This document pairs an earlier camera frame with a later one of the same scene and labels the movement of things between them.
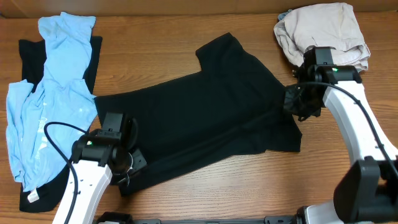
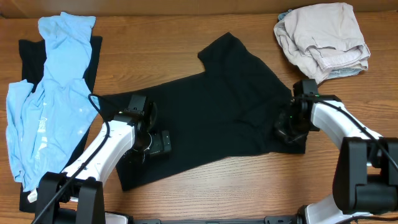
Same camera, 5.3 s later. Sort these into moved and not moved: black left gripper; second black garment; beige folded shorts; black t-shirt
Moved: black left gripper
Not moved: second black garment; black t-shirt; beige folded shorts
